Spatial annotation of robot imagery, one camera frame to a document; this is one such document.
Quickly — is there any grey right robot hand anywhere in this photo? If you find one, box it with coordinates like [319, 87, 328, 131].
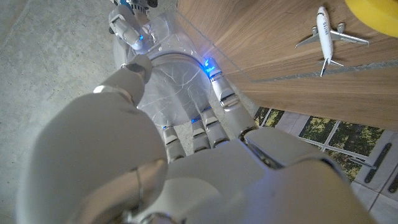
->
[108, 4, 146, 51]

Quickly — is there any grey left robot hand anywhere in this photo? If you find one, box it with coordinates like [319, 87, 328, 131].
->
[15, 54, 379, 224]

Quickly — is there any clear plastic jar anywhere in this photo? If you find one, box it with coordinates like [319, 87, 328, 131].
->
[113, 11, 249, 82]

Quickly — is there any white toy airplane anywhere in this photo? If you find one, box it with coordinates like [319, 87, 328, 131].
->
[294, 6, 370, 78]

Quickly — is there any yellow banana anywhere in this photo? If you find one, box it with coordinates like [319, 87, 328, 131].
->
[344, 0, 398, 39]

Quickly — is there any printed window backdrop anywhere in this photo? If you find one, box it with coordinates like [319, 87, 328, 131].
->
[253, 107, 398, 224]

